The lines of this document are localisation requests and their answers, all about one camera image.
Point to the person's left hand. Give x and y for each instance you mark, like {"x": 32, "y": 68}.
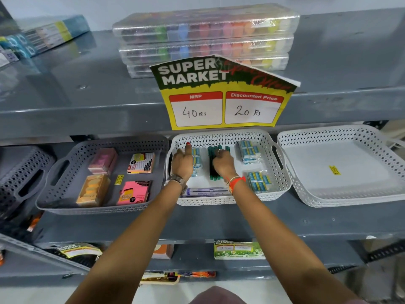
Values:
{"x": 182, "y": 164}

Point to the person's right hand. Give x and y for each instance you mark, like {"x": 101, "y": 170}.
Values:
{"x": 225, "y": 166}

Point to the person's right fingers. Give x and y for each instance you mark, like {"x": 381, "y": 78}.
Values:
{"x": 220, "y": 155}

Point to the bunch of green markers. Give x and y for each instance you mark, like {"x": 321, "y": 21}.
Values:
{"x": 212, "y": 174}

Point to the person's left forearm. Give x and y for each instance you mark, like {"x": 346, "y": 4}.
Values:
{"x": 133, "y": 246}

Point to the person's right forearm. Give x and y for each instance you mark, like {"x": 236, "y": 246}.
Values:
{"x": 284, "y": 246}

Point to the blue eraser packet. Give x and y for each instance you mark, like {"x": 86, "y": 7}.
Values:
{"x": 197, "y": 159}
{"x": 249, "y": 151}
{"x": 258, "y": 182}

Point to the clear pen packet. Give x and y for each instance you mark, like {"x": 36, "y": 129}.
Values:
{"x": 205, "y": 192}

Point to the white perforated plastic basket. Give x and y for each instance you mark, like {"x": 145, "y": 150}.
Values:
{"x": 227, "y": 199}

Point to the silver wristwatch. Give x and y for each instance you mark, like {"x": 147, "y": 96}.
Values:
{"x": 176, "y": 179}

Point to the yellow pink sticky note pack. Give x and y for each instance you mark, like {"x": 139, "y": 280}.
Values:
{"x": 141, "y": 163}

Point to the green price sign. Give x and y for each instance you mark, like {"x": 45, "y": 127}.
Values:
{"x": 239, "y": 250}

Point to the small yellow sticker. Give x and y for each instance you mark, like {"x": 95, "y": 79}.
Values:
{"x": 119, "y": 180}
{"x": 334, "y": 170}

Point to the clear case of coloured markers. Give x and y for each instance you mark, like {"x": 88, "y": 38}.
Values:
{"x": 189, "y": 50}
{"x": 205, "y": 22}
{"x": 139, "y": 71}

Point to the orange white box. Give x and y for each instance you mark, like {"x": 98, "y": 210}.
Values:
{"x": 163, "y": 251}

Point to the pink sticky note block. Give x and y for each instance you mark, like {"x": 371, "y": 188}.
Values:
{"x": 103, "y": 160}

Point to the orange flat packet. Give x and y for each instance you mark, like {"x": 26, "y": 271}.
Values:
{"x": 197, "y": 274}

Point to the empty white perforated basket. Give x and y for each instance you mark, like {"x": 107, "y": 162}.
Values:
{"x": 341, "y": 167}

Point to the grey perforated plastic basket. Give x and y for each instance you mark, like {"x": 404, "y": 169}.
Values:
{"x": 95, "y": 142}

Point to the orange sticky note block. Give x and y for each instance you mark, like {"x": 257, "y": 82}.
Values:
{"x": 92, "y": 190}

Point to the grey metal shelving rack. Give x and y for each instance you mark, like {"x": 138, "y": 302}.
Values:
{"x": 332, "y": 75}

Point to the yellow black packet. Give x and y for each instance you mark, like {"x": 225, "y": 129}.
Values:
{"x": 159, "y": 277}

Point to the curled yellow price sign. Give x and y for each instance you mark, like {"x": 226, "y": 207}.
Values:
{"x": 79, "y": 251}

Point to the dark grey perforated basket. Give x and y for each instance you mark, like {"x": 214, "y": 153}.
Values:
{"x": 22, "y": 174}

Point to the blue yellow marker box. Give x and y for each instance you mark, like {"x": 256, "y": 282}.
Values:
{"x": 57, "y": 33}

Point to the blue patterned packet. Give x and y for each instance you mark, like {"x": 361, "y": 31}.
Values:
{"x": 14, "y": 44}

